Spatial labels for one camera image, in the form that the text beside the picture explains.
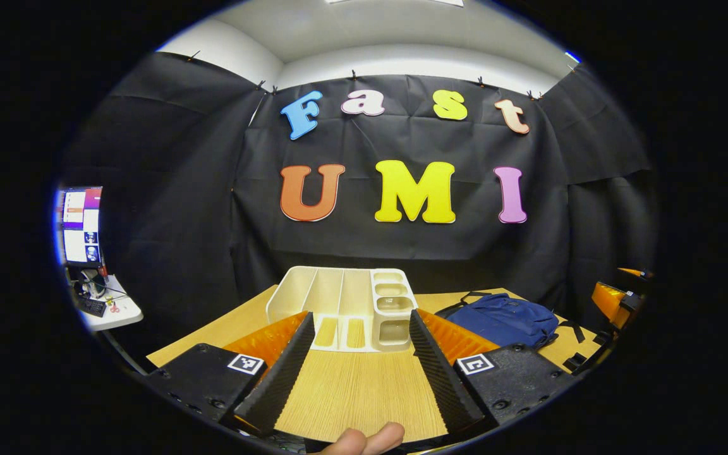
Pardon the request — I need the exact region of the computer monitor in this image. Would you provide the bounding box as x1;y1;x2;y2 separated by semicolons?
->
58;186;104;266

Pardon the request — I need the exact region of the white side table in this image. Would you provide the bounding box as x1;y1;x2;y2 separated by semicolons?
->
76;275;144;332

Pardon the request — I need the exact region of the blue schoolbag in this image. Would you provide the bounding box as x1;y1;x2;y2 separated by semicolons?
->
434;291;587;349

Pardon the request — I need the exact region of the white plastic bookshelf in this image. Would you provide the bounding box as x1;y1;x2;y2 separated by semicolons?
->
266;265;418;353

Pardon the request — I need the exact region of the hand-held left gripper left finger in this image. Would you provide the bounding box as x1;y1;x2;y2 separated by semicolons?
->
146;311;315;437

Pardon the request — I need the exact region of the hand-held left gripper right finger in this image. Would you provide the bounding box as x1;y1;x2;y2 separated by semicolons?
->
408;308;583;437

